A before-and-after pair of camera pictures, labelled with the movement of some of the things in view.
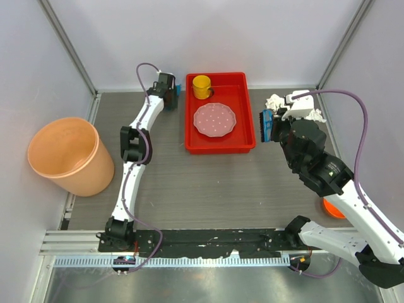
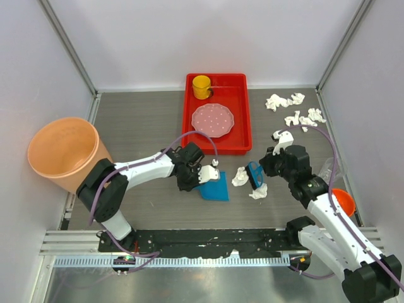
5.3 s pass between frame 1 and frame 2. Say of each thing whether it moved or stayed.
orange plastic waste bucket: stayed
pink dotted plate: stayed
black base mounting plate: stayed
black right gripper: moved
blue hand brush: moved
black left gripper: moved
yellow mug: stayed
